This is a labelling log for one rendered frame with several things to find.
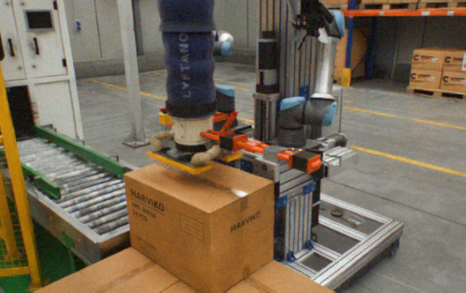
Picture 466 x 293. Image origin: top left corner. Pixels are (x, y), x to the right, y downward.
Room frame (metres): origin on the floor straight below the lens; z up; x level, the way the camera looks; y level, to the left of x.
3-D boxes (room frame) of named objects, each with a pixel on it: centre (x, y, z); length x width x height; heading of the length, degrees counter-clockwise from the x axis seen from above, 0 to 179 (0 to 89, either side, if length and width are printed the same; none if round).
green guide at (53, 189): (2.85, 1.74, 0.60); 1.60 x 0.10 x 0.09; 46
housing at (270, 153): (1.42, -0.13, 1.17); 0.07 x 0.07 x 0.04; 47
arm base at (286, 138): (1.93, -0.25, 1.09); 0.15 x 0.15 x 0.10
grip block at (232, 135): (1.57, 0.03, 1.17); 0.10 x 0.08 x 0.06; 137
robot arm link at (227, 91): (2.29, 0.10, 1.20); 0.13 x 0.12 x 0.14; 86
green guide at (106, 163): (3.24, 1.37, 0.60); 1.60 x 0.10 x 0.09; 46
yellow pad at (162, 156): (1.67, 0.28, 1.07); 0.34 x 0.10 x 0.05; 47
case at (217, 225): (1.73, 0.21, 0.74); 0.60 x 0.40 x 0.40; 47
